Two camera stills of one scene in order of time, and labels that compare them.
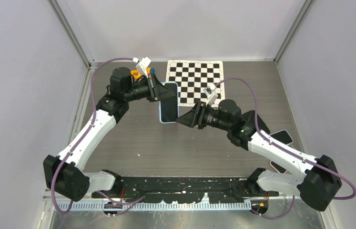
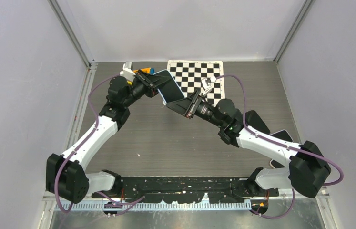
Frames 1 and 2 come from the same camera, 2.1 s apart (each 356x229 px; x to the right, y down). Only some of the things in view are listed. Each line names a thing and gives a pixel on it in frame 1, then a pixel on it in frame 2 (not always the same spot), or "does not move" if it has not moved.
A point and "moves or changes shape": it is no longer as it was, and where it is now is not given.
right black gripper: [195, 117] -> [188, 107]
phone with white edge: [283, 136] does not move
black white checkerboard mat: [192, 76] does not move
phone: [169, 107] moves or changes shape
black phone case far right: [249, 116] does not move
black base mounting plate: [184, 190] does not move
